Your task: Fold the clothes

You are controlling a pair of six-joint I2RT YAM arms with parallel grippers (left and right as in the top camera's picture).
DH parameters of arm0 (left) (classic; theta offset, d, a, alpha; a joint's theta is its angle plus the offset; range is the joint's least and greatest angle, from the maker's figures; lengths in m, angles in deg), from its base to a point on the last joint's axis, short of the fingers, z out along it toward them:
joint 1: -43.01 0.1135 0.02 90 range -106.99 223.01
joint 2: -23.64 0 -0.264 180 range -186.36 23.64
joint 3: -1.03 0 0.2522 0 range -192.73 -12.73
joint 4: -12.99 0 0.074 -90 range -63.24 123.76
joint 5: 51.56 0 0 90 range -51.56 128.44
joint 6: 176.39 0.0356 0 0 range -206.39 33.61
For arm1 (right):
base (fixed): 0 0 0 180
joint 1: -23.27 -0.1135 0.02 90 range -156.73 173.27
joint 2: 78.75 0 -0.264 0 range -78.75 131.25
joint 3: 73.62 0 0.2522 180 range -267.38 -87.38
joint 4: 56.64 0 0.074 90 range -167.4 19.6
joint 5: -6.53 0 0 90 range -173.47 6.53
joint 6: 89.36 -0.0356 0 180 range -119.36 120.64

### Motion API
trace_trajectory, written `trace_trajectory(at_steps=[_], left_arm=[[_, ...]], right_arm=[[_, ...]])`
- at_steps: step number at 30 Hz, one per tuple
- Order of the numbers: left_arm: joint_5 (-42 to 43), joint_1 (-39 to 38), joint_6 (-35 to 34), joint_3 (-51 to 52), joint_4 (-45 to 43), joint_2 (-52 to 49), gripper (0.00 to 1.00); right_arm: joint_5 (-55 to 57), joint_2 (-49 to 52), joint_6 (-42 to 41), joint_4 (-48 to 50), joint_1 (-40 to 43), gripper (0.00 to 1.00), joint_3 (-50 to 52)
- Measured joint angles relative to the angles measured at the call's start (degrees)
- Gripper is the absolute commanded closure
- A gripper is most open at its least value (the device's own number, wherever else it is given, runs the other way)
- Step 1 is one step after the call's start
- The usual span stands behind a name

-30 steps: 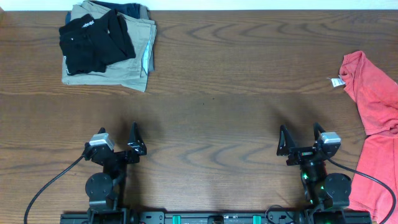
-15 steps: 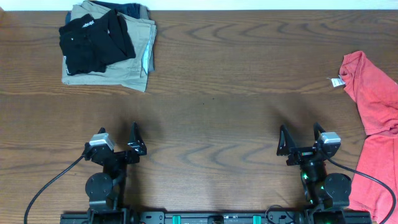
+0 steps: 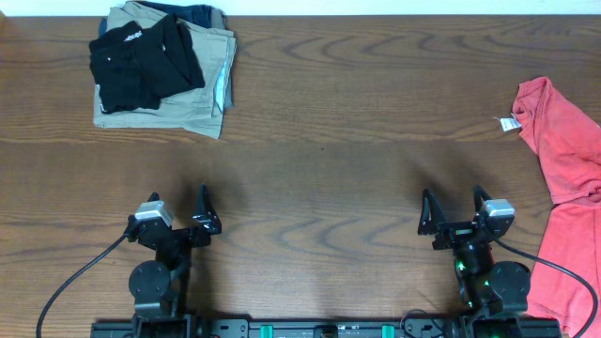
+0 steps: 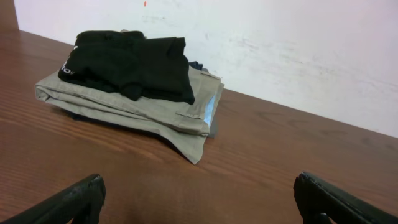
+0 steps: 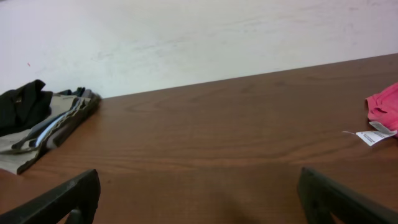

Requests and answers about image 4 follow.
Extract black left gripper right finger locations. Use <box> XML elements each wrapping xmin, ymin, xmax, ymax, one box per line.
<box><xmin>294</xmin><ymin>172</ymin><xmax>397</xmax><ymax>224</ymax></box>

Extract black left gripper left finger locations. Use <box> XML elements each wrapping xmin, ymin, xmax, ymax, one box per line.
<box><xmin>2</xmin><ymin>174</ymin><xmax>106</xmax><ymax>224</ymax></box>

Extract khaki folded pants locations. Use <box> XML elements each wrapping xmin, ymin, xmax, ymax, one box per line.
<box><xmin>35</xmin><ymin>68</ymin><xmax>224</xmax><ymax>164</ymax></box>

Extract grey folded garment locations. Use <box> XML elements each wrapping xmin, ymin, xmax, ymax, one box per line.
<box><xmin>208</xmin><ymin>109</ymin><xmax>218</xmax><ymax>139</ymax></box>

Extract black folded garment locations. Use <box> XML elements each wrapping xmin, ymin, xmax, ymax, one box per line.
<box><xmin>58</xmin><ymin>30</ymin><xmax>195</xmax><ymax>105</ymax></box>

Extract navy folded garment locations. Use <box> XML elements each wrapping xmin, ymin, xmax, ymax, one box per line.
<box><xmin>188</xmin><ymin>61</ymin><xmax>203</xmax><ymax>70</ymax></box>

